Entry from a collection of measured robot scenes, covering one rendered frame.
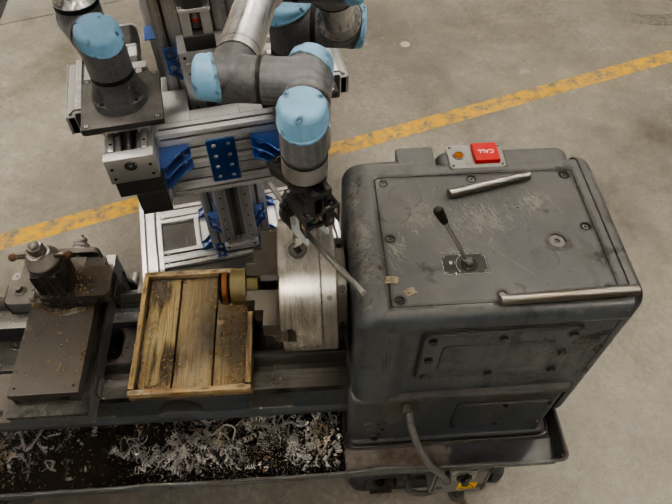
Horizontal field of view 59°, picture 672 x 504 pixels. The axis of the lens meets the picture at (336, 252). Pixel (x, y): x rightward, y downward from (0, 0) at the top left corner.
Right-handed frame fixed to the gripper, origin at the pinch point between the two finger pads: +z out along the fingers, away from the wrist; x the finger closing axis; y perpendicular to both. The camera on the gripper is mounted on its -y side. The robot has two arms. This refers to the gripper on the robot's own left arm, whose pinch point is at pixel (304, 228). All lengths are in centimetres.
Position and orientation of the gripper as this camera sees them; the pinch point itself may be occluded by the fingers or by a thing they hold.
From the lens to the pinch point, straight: 116.3
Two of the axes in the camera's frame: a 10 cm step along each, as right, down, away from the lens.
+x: 8.4, -4.7, 2.8
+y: 5.5, 7.2, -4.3
